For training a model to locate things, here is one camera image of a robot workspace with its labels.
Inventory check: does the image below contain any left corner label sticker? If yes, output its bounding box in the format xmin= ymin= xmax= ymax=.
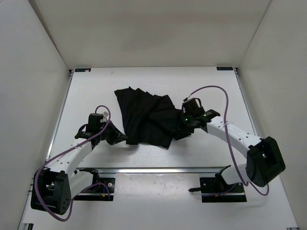
xmin=74 ymin=68 xmax=91 ymax=72

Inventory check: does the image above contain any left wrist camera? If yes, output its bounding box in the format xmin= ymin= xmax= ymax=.
xmin=86 ymin=113 xmax=105 ymax=133

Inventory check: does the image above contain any corner label sticker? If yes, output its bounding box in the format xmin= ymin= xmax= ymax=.
xmin=216 ymin=67 xmax=233 ymax=71
xmin=74 ymin=68 xmax=91 ymax=72

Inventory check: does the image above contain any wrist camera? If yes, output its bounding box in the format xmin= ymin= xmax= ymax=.
xmin=86 ymin=113 xmax=105 ymax=133
xmin=182 ymin=98 xmax=205 ymax=117

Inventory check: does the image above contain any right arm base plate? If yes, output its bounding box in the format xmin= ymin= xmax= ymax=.
xmin=200 ymin=177 xmax=247 ymax=203

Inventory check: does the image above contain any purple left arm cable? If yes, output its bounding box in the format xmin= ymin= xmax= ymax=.
xmin=35 ymin=105 xmax=111 ymax=221

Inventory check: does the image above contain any black skirt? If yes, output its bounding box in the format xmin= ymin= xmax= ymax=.
xmin=114 ymin=87 xmax=193 ymax=149

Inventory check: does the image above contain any right corner label sticker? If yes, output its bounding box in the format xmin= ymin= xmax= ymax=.
xmin=216 ymin=67 xmax=233 ymax=71

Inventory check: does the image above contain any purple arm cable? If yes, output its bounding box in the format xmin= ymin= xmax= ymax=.
xmin=35 ymin=105 xmax=111 ymax=221
xmin=184 ymin=85 xmax=270 ymax=197

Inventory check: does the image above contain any aluminium table edge rail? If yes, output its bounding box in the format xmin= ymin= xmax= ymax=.
xmin=71 ymin=166 xmax=248 ymax=175

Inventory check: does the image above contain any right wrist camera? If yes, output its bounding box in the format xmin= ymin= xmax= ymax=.
xmin=182 ymin=98 xmax=205 ymax=117

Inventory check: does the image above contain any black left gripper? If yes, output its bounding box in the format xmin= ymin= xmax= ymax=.
xmin=99 ymin=119 xmax=129 ymax=145

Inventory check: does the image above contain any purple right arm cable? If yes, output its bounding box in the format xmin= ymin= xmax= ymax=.
xmin=184 ymin=85 xmax=270 ymax=197

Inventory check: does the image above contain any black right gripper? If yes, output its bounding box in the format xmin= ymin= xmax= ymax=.
xmin=171 ymin=110 xmax=194 ymax=134

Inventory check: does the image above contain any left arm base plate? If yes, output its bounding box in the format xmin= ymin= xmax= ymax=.
xmin=70 ymin=168 xmax=116 ymax=201

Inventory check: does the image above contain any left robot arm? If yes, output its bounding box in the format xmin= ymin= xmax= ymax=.
xmin=37 ymin=122 xmax=128 ymax=215

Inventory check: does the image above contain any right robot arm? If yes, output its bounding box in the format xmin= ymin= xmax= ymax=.
xmin=181 ymin=108 xmax=286 ymax=192

